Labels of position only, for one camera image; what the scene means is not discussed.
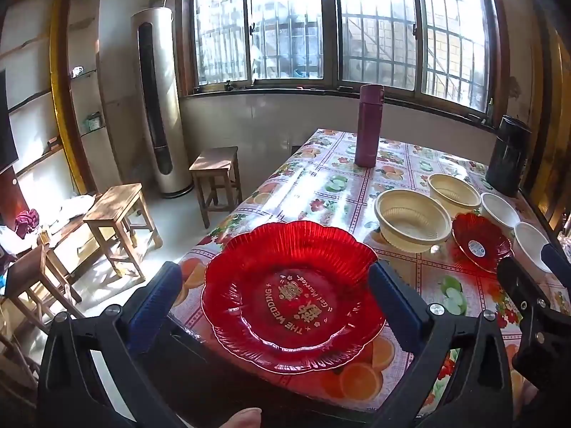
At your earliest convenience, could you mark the wooden stool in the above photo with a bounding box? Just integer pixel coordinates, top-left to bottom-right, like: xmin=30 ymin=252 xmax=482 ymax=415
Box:
xmin=82 ymin=183 xmax=163 ymax=284
xmin=4 ymin=244 xmax=83 ymax=328
xmin=189 ymin=146 xmax=244 ymax=229

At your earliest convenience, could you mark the golden door frame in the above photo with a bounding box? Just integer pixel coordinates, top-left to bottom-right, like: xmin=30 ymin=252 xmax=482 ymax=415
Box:
xmin=529 ymin=31 xmax=571 ymax=230

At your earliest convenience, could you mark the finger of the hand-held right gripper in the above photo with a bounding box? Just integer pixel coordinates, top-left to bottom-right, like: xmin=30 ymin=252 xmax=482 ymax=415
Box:
xmin=496 ymin=256 xmax=571 ymax=391
xmin=541 ymin=243 xmax=571 ymax=279

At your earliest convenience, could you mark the person's left hand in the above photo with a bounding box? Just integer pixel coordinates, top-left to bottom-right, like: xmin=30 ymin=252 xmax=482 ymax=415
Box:
xmin=222 ymin=407 xmax=262 ymax=428

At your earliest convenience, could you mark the barred window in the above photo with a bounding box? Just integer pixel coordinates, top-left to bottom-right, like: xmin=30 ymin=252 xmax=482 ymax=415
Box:
xmin=176 ymin=0 xmax=509 ymax=114

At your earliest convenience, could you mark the black cylindrical canister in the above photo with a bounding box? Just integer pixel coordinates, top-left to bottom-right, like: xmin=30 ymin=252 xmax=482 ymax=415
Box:
xmin=485 ymin=115 xmax=533 ymax=197

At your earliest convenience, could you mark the white disposable bowl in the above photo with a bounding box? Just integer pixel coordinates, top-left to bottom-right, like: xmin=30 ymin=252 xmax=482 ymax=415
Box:
xmin=513 ymin=222 xmax=554 ymax=274
xmin=480 ymin=193 xmax=521 ymax=233

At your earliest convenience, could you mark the small red plastic plate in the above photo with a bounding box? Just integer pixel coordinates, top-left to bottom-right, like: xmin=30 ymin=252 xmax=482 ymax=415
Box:
xmin=452 ymin=212 xmax=514 ymax=274

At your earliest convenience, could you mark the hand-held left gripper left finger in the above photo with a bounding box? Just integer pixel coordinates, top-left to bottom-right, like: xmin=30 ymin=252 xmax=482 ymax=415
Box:
xmin=38 ymin=261 xmax=186 ymax=428

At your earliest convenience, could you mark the floral fruit print tablecloth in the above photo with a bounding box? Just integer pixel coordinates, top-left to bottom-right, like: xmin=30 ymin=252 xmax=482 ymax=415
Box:
xmin=172 ymin=128 xmax=571 ymax=411

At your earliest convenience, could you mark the yellow wooden frame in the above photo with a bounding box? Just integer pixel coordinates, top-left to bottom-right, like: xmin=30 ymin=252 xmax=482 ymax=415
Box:
xmin=48 ymin=0 xmax=92 ymax=194

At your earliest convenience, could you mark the dark red cloth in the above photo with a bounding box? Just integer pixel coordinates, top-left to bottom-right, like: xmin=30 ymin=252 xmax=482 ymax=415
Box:
xmin=15 ymin=209 xmax=41 ymax=238

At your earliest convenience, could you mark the purple thermos bottle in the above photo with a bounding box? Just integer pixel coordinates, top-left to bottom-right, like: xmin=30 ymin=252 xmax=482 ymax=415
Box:
xmin=354 ymin=84 xmax=385 ymax=169

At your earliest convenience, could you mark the cream plastic bowl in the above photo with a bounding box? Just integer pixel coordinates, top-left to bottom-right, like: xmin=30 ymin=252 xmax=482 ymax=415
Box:
xmin=375 ymin=189 xmax=453 ymax=254
xmin=427 ymin=173 xmax=481 ymax=220

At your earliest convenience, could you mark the white cloth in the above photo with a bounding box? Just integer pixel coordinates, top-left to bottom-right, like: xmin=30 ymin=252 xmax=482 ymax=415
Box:
xmin=56 ymin=194 xmax=97 ymax=229

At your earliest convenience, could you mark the large red plastic plate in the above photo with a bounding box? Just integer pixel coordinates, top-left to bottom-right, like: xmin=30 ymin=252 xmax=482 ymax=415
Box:
xmin=201 ymin=220 xmax=386 ymax=374

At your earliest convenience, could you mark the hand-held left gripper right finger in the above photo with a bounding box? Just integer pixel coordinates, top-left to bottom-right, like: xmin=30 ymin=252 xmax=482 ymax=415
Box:
xmin=363 ymin=260 xmax=514 ymax=428

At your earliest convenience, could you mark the tower air conditioner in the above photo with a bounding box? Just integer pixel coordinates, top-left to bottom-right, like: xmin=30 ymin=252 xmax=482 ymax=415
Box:
xmin=131 ymin=6 xmax=193 ymax=199

